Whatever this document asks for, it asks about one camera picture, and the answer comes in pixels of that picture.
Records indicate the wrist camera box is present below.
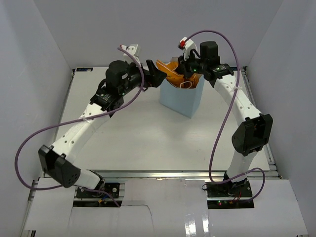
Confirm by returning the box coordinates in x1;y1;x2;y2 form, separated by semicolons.
120;44;141;64
178;37;197;61

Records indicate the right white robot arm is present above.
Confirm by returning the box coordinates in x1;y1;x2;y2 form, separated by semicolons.
175;38;273;197

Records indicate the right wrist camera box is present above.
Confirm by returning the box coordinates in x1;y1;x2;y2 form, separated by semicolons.
178;37;197;61

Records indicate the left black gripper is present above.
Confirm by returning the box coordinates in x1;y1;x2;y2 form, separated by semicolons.
119;60;166;96

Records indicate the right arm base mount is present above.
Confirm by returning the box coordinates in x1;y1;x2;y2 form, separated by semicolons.
201;181;254;210

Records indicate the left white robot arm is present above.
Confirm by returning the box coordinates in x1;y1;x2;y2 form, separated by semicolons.
38;60;166;197

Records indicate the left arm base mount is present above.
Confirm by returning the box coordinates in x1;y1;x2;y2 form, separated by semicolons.
75;181;120;207

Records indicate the left corner label sticker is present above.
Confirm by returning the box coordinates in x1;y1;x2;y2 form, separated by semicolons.
76;67;93;72

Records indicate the aluminium table frame rail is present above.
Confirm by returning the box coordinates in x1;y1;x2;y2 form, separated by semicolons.
95;170;278;180

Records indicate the light blue paper bag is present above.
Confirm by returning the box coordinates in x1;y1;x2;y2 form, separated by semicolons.
159;76;204;118

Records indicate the orange chips bag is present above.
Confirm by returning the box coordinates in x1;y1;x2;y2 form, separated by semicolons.
156;60;201;89

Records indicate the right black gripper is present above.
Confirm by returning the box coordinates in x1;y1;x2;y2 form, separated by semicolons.
176;51;208;79

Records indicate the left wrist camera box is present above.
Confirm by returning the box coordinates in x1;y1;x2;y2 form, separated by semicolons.
120;44;141;64

